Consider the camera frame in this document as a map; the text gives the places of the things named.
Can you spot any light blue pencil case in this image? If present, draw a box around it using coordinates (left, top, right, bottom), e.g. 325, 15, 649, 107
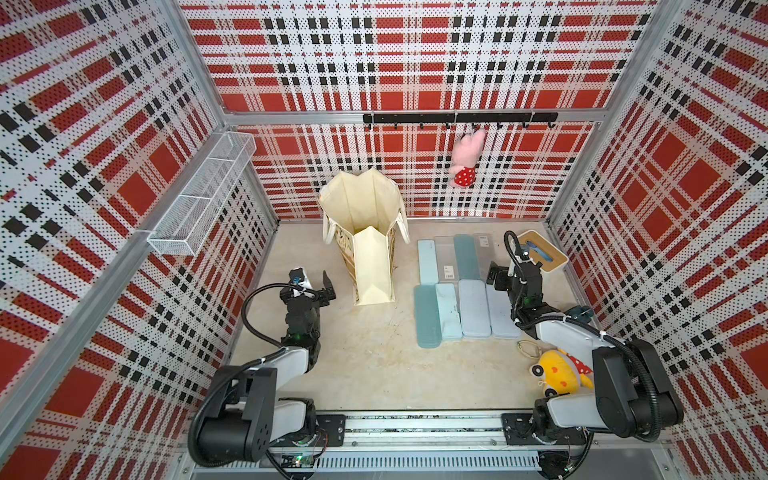
458, 279, 491, 338
486, 285, 522, 339

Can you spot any mint green pencil case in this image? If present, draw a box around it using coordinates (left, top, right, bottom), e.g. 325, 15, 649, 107
435, 283, 463, 341

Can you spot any cream floral canvas bag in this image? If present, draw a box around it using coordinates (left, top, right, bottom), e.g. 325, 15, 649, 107
318, 169, 410, 306

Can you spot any transparent grey pencil case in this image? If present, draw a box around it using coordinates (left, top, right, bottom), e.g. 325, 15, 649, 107
473, 233, 496, 282

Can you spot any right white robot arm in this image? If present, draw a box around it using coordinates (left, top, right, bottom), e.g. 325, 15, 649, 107
487, 230, 685, 444

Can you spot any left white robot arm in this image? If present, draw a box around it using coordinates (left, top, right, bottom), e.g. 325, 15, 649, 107
187, 267, 336, 479

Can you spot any white tissue box wooden lid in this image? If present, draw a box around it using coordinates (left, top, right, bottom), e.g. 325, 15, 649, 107
519, 230, 569, 274

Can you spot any yellow plush toy red dress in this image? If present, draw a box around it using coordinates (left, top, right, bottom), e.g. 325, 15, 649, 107
530, 349, 594, 398

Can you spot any pink plush pig toy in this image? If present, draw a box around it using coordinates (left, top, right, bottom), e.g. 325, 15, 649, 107
448, 129, 486, 188

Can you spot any small green circuit board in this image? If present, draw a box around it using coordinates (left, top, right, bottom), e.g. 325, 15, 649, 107
281, 454, 316, 469

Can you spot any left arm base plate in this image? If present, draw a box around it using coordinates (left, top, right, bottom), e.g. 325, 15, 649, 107
294, 414, 347, 447

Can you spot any white wire mesh basket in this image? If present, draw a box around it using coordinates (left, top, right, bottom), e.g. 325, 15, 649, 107
148, 132, 256, 257

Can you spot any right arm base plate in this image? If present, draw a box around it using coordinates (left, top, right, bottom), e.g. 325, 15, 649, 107
501, 412, 587, 446

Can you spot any black wall hook rail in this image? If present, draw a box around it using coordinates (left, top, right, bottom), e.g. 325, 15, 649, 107
362, 111, 559, 126

